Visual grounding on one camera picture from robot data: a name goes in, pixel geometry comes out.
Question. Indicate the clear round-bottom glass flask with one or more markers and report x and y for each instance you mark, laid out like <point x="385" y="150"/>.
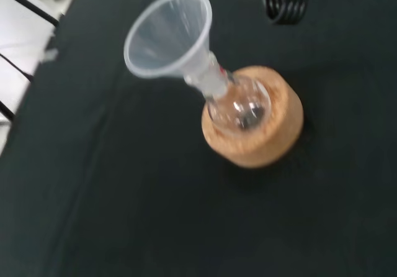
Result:
<point x="245" y="103"/>

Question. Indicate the black bench cloth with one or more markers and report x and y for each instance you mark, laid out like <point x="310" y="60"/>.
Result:
<point x="198" y="165"/>

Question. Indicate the clear plastic funnel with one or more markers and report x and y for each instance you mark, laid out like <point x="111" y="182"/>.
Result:
<point x="169" y="38"/>

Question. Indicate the black tripod leg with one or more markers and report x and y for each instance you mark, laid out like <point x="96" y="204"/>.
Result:
<point x="7" y="109"/>
<point x="29" y="5"/>
<point x="15" y="67"/>

